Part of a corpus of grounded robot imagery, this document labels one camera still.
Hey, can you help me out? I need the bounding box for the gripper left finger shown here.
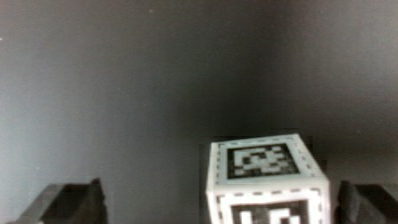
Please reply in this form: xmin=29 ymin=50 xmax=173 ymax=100
xmin=11 ymin=179 xmax=109 ymax=224

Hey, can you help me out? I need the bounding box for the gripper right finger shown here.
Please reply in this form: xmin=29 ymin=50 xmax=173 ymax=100
xmin=334 ymin=181 xmax=398 ymax=224

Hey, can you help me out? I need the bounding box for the white tagged cube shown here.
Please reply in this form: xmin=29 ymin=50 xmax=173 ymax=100
xmin=206 ymin=134 xmax=332 ymax=224

